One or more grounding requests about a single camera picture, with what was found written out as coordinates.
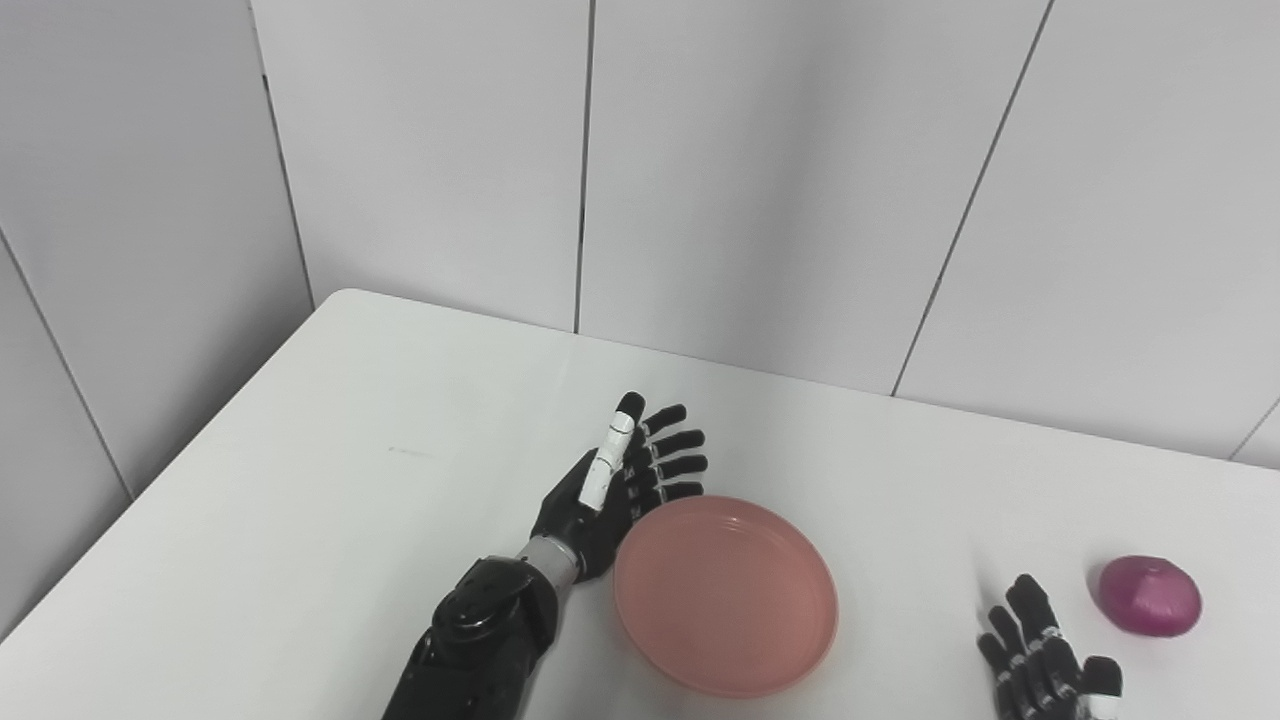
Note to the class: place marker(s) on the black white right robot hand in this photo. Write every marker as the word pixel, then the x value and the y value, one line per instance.
pixel 1045 680

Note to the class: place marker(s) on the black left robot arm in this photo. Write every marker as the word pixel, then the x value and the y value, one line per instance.
pixel 480 640

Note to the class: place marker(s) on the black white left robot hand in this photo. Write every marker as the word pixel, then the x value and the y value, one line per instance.
pixel 590 520

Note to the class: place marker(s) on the pink round plate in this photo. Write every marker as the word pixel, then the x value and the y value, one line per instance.
pixel 725 595

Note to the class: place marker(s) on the purple red onion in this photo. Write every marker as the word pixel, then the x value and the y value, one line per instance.
pixel 1150 597

